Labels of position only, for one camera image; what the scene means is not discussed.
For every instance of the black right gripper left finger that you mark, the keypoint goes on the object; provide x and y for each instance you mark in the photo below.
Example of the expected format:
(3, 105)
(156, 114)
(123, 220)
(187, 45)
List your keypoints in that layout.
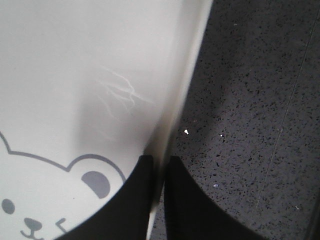
(126, 215)

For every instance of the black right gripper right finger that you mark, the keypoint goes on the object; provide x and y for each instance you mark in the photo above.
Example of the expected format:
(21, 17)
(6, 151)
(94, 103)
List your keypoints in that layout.
(191, 215)

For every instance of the cream bear serving tray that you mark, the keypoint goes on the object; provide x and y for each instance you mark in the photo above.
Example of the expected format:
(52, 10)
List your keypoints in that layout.
(86, 88)

